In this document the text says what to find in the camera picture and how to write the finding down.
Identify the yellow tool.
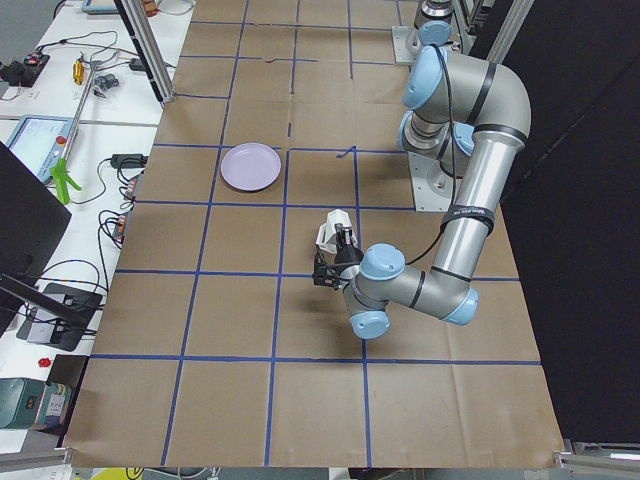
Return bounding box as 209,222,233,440
72,58,85,85

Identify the white faceted cup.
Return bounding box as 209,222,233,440
316,209,353,254

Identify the green reacher grabber stick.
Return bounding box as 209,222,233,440
50,60,99,205

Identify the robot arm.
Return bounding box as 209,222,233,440
414,0,462,51
343,45,531,340

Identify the black monitor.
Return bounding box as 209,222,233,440
0,140,74,337

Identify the lavender plate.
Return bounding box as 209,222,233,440
221,142,281,192

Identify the teach pendant tablet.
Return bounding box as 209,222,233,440
7,114,72,185

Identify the aluminium frame post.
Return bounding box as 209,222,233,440
114,0,176,105

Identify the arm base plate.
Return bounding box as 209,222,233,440
408,152,453,214
391,26,423,66

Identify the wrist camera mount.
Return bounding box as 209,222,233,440
312,250,344,291

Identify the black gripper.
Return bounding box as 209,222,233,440
333,224,363,273

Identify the black power adapter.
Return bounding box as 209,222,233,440
110,154,148,169

